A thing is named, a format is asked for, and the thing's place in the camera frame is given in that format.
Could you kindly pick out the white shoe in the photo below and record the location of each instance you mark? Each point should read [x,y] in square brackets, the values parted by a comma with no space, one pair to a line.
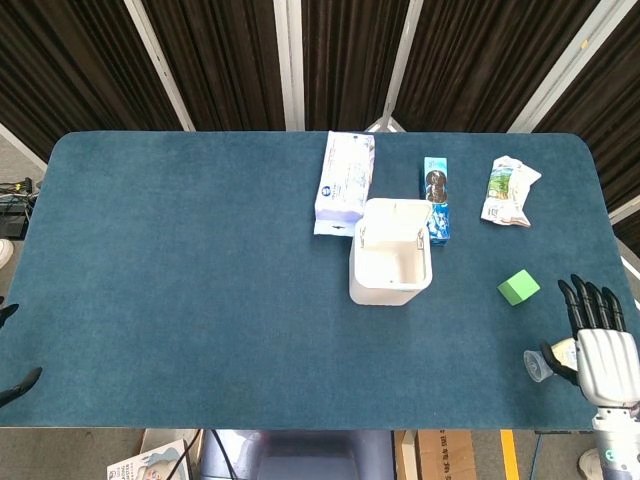
[590,462]
[5,252]

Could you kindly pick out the printed white carton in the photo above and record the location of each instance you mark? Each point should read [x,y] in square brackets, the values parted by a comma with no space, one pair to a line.
[150,465]

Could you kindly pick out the clear plastic bottle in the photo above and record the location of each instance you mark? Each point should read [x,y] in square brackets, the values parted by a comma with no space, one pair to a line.
[534,365]

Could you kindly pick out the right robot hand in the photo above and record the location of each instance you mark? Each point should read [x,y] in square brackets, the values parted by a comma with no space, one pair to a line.
[607,360]

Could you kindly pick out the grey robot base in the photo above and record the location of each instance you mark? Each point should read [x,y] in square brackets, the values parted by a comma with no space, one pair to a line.
[310,455]

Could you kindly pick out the white metal floor beam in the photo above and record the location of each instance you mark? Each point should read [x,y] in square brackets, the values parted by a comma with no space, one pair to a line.
[627,210]
[22,145]

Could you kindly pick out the white purple tissue pack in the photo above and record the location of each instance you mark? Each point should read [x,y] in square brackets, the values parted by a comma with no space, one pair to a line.
[345,175]

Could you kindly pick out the brown cardboard box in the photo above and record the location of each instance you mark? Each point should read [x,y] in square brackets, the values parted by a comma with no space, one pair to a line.
[445,455]

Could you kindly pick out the crumpled white green wrapper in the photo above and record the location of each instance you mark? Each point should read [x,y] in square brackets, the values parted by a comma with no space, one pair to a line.
[505,195]

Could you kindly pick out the white metal frame post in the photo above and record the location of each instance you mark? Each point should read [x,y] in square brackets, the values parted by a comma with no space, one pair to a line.
[292,65]
[162,70]
[565,65]
[400,65]

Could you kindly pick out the white plastic bin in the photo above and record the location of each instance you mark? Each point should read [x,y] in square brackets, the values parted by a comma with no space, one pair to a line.
[380,295]

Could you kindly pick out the dark brown curtain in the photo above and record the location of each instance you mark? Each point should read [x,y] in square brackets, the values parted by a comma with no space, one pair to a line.
[235,60]

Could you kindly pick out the blue cookie box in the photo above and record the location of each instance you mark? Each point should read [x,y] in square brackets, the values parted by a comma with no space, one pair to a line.
[436,185]

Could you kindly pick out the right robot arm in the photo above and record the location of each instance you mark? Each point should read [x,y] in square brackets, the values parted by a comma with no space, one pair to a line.
[617,445]

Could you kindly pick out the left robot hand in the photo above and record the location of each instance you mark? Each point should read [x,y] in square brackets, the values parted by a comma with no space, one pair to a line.
[22,385]

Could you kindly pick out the green cube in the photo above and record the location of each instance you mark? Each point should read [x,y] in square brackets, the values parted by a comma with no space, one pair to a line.
[517,290]

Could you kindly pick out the blue velvet table cloth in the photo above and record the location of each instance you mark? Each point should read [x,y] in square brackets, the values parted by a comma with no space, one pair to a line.
[200,275]

